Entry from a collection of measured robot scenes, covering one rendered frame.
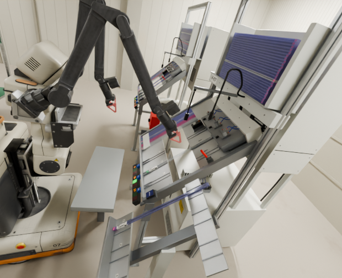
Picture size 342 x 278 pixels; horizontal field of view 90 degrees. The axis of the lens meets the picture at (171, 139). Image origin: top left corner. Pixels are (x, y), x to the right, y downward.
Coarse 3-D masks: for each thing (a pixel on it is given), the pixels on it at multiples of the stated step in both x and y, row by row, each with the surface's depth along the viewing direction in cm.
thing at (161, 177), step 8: (160, 144) 131; (144, 152) 134; (152, 152) 129; (160, 152) 124; (144, 160) 127; (152, 160) 122; (160, 160) 118; (144, 168) 120; (160, 168) 112; (168, 168) 108; (144, 176) 114; (152, 176) 110; (160, 176) 107; (168, 176) 103; (144, 184) 109; (152, 184) 105; (160, 184) 102; (168, 184) 99
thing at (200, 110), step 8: (200, 104) 142; (208, 104) 136; (200, 112) 134; (184, 128) 130; (192, 128) 125; (192, 136) 118; (200, 136) 114; (208, 136) 110; (192, 144) 113; (208, 144) 105; (216, 144) 102; (200, 152) 104; (208, 152) 100; (216, 152) 98; (224, 152) 95; (200, 160) 99
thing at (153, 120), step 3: (150, 114) 192; (153, 114) 186; (156, 114) 187; (150, 117) 189; (153, 117) 181; (156, 117) 181; (150, 120) 187; (153, 120) 182; (156, 120) 183; (150, 123) 185; (153, 123) 184; (156, 123) 185; (150, 126) 186; (153, 126) 187
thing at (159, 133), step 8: (184, 112) 144; (192, 112) 138; (176, 120) 142; (184, 120) 135; (192, 120) 130; (160, 128) 146; (144, 136) 150; (152, 136) 143; (160, 136) 137; (144, 144) 141; (152, 144) 134
